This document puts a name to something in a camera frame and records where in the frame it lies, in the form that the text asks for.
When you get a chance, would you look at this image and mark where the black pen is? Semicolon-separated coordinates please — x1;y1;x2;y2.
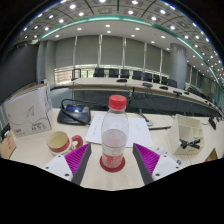
148;125;173;131

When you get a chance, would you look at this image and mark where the red and cream patterned mug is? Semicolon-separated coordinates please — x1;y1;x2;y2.
45;130;84;157

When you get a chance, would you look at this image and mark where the row of black office chairs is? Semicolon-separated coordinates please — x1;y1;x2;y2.
93;67;208;98

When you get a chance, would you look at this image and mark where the black desk microphone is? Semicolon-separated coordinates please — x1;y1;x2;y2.
208;115;218;130

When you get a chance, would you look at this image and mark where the group of ceiling lights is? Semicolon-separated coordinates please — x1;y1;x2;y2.
19;0;224;78

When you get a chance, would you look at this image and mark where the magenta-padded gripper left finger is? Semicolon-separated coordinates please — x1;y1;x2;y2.
42;143;93;186

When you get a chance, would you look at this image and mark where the grey gooseneck microphone stand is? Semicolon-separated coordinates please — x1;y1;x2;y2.
137;108;155;128

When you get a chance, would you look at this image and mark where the black clip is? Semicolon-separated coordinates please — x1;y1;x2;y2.
179;138;202;150

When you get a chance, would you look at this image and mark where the clear red-capped water bottle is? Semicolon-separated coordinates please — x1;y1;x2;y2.
100;94;130;170

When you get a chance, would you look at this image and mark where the white compartment organizer box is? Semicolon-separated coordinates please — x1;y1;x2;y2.
168;113;205;155

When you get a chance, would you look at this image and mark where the black desk conference unit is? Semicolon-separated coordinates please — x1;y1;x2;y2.
56;98;92;126

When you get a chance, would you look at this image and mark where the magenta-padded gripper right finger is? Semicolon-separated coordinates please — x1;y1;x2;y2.
132;143;183;186

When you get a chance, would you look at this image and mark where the white printed paper sheet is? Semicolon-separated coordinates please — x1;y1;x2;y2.
84;113;154;149

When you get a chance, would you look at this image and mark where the small brown cardboard box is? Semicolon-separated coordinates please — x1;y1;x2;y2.
0;131;18;160

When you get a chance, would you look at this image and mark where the white printed cardboard box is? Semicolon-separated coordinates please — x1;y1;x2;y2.
3;83;54;138

